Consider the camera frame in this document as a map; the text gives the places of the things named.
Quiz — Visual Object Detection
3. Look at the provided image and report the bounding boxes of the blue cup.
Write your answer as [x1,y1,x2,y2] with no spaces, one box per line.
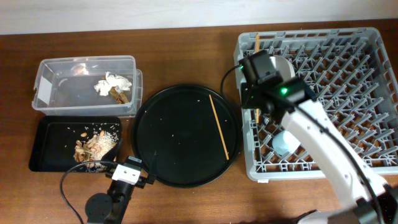
[272,130,301,156]

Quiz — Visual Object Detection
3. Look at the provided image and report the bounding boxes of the wooden chopstick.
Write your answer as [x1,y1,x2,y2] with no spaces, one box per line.
[208,95,229,161]
[254,34,260,124]

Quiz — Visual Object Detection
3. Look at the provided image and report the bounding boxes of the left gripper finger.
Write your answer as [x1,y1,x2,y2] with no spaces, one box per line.
[101,139,123,162]
[148,152,157,182]

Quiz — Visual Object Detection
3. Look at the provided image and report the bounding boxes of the gold brown snack wrapper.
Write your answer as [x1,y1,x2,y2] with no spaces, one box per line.
[109,86,129,104]

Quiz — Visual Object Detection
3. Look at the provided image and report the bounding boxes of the black rectangular tray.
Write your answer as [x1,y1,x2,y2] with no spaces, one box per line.
[29,116,122,172]

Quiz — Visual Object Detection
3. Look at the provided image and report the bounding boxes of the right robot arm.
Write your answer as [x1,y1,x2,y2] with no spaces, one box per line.
[237,50,397,223]

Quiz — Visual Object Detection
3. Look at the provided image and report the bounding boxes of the round black serving tray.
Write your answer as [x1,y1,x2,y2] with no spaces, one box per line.
[131,84,241,188]

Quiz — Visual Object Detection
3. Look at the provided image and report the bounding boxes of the grey dishwasher rack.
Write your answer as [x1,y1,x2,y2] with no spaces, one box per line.
[234,27,397,183]

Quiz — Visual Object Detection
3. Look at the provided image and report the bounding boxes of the white tissue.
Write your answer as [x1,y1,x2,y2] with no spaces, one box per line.
[94,72,132,96]

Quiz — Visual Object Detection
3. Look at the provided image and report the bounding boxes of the grey plate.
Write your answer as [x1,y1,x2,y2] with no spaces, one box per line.
[270,56,295,82]

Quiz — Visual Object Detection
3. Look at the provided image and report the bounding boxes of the clear plastic bin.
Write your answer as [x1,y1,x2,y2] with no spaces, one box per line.
[32,55,143,117]

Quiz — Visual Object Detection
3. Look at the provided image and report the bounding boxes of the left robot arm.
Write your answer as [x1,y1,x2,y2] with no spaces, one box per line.
[85,142,157,223]

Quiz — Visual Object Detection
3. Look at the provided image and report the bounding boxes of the food scraps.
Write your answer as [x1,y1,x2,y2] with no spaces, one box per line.
[60,123,121,172]

